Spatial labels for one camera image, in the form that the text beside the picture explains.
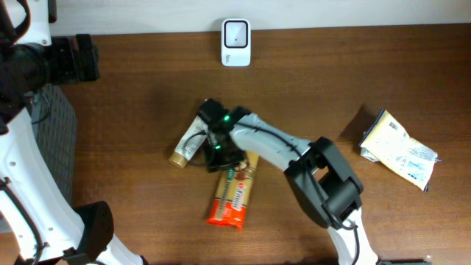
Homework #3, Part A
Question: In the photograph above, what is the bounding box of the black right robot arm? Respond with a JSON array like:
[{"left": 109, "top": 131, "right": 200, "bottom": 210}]
[{"left": 197, "top": 99, "right": 380, "bottom": 264}]

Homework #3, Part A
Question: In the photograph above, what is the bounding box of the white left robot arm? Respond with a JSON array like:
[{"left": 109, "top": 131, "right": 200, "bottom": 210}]
[{"left": 1, "top": 0, "right": 146, "bottom": 265}]

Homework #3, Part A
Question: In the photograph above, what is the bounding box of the grey plastic basket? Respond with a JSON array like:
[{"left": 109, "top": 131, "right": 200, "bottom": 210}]
[{"left": 26, "top": 85, "right": 77, "bottom": 203}]

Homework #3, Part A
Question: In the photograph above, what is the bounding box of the orange spaghetti packet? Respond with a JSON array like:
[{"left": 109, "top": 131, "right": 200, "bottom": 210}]
[{"left": 207, "top": 152, "right": 259, "bottom": 232}]

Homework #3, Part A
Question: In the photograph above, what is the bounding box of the white barcode scanner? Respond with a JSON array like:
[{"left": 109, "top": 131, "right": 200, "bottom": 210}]
[{"left": 221, "top": 18, "right": 252, "bottom": 67}]

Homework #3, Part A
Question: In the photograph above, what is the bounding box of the yellow white snack bag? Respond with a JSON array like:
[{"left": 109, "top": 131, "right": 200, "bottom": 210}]
[{"left": 359, "top": 109, "right": 441, "bottom": 192}]

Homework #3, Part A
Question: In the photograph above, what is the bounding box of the white tube with gold cap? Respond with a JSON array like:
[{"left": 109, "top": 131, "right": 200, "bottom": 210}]
[{"left": 169, "top": 116, "right": 208, "bottom": 169}]

